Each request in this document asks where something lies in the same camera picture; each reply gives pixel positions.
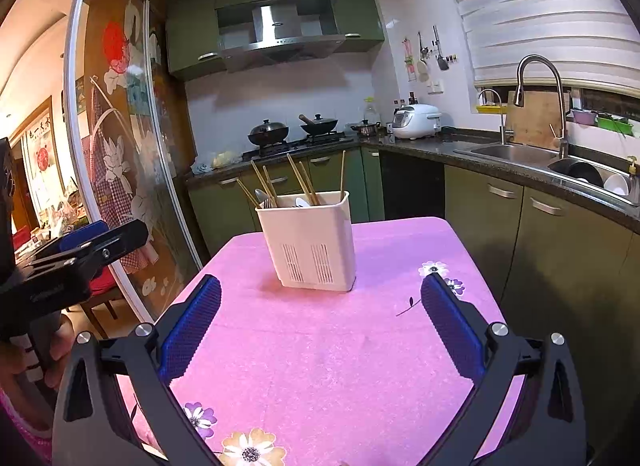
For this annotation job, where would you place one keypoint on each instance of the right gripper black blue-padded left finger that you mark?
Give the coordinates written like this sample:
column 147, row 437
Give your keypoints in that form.
column 92, row 425

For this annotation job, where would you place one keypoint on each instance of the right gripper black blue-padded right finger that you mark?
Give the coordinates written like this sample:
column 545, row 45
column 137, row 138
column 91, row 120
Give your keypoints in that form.
column 525, row 405

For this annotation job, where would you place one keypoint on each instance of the black-handled fork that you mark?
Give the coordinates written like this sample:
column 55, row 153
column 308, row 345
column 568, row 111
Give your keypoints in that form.
column 263, row 199

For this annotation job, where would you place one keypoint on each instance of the white ceramic spoon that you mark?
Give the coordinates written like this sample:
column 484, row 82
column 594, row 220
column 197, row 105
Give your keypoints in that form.
column 300, row 202

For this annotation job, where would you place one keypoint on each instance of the pink knitted sleeve forearm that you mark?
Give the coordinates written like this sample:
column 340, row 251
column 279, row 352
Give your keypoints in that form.
column 22, row 444

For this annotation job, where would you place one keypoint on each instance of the steel kitchen faucet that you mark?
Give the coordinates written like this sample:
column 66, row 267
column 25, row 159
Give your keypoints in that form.
column 536, row 61

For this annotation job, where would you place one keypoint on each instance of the person's left hand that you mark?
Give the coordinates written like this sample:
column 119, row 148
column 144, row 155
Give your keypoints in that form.
column 32, row 388

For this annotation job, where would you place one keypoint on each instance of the pink floral tablecloth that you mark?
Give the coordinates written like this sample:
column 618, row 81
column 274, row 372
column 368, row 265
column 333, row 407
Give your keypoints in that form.
column 290, row 376

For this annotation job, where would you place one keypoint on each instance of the glass sliding door floral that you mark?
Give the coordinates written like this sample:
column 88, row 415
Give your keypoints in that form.
column 131, row 142

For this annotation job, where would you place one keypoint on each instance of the white plastic utensil holder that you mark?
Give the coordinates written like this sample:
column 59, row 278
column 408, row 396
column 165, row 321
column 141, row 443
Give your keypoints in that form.
column 311, row 247

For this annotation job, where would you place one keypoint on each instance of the steel sink basin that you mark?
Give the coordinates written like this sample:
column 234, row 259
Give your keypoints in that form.
column 514, row 153

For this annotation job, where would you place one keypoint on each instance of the small steel faucet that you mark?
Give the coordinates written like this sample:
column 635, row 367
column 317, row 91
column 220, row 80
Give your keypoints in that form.
column 490, row 102

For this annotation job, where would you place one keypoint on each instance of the wooden cutting board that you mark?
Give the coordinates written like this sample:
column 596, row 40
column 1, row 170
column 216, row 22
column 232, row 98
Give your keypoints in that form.
column 538, row 123

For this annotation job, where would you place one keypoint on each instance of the white rice cooker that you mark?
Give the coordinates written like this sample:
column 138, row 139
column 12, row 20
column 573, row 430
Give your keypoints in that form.
column 416, row 121

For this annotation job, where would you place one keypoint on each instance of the black wok with lid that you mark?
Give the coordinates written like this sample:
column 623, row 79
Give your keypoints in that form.
column 268, row 133

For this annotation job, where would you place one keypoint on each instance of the small black pot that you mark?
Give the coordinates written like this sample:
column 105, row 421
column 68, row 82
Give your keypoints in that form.
column 365, row 128

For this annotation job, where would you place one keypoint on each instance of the green upper cabinets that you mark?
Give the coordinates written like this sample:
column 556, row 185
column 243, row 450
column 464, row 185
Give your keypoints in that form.
column 207, row 36

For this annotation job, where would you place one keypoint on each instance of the hanging black spatula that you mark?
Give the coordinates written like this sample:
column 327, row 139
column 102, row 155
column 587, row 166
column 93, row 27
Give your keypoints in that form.
column 441, row 60

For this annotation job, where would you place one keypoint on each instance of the steel range hood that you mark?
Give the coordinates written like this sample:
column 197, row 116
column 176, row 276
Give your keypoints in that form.
column 274, row 32

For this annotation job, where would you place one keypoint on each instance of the white window blind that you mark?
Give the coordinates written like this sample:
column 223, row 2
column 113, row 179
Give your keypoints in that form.
column 592, row 43

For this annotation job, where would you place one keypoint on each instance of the black pan with handle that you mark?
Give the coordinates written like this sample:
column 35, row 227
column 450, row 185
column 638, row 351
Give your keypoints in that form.
column 318, row 125

